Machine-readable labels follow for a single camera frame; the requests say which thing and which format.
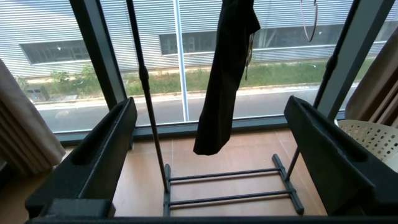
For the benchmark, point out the white laundry basket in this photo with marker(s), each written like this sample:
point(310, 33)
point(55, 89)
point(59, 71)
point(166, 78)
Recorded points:
point(373, 140)

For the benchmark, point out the window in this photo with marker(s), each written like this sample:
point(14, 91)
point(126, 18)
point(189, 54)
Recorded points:
point(99, 62)

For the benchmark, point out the beige curtain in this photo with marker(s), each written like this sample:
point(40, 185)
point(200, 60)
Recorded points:
point(21, 130)

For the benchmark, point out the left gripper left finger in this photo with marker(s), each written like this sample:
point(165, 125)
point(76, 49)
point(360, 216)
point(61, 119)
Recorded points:
point(93, 186)

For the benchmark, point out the black clothes rack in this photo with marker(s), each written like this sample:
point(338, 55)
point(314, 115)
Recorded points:
point(144, 77)

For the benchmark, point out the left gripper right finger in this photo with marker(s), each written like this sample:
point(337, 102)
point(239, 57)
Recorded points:
point(342, 186)

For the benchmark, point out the pink clothes hanger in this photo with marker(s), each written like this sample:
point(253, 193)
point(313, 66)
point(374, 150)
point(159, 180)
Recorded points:
point(309, 40)

